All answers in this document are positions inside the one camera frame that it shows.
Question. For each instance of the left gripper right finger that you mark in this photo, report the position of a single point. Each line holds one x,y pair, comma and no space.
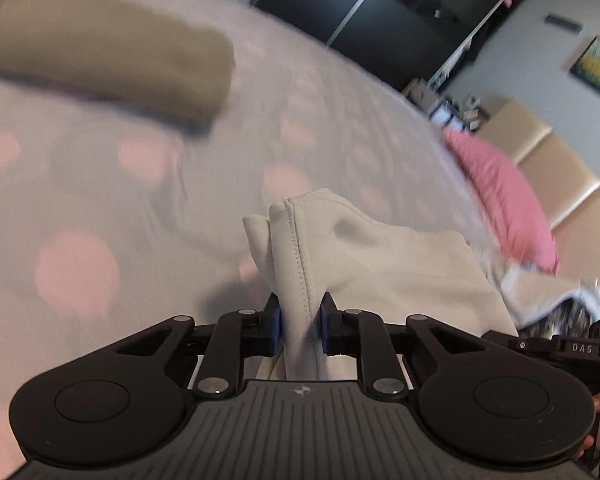
477,400

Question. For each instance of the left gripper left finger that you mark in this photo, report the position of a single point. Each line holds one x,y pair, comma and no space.
129,398

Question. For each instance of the white sweatshirt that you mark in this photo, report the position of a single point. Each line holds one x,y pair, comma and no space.
319,244

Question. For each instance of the dark floral garment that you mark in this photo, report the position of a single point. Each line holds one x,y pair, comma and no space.
573,317

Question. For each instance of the white fleece garment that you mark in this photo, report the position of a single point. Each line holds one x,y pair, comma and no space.
530,295

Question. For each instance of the beige padded headboard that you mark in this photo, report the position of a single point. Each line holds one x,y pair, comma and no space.
569,191

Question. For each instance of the pink pillow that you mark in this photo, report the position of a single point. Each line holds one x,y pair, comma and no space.
515,213

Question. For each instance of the polka dot bed sheet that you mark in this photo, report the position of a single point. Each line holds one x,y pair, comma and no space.
112,219

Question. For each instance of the white nightstand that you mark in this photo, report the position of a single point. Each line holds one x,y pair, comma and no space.
466,116

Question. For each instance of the black sliding wardrobe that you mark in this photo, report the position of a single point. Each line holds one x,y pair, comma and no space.
394,40

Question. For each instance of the grey wall bracket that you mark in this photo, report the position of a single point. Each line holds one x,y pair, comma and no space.
563,23

